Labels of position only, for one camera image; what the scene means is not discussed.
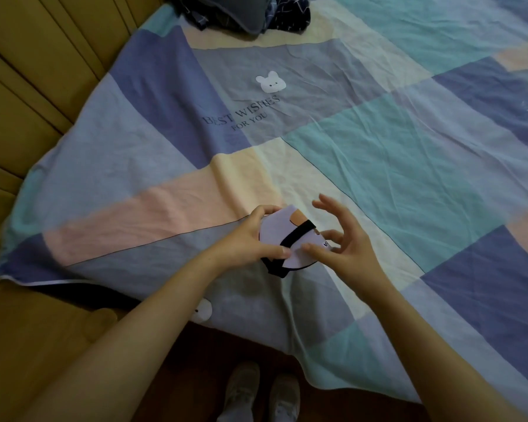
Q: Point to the person's white shoe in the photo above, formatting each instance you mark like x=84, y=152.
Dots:
x=285, y=395
x=243, y=386

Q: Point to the light grey trousers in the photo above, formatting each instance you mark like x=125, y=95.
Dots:
x=232, y=418

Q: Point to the yellow wooden headboard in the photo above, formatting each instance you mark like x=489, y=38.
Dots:
x=31, y=74

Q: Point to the pastel patchwork bed sheet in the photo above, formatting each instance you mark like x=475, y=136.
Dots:
x=400, y=149

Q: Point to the lavender capybara sleep mask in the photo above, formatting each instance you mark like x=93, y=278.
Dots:
x=277, y=228

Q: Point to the person's right hand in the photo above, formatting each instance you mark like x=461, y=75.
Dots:
x=356, y=259

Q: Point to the person's right white shoe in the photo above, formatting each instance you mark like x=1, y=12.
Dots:
x=285, y=395

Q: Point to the person's left white shoe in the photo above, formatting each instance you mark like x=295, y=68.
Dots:
x=243, y=386

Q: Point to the person's right forearm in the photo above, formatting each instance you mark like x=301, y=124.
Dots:
x=427, y=356

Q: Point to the person's left forearm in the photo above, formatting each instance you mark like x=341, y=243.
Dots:
x=132, y=342

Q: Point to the grey green pillow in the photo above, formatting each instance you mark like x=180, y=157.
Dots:
x=233, y=13

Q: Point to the navy patterned cloth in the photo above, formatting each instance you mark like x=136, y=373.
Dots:
x=290, y=10

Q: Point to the person's left hand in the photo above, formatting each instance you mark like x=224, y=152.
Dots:
x=242, y=246

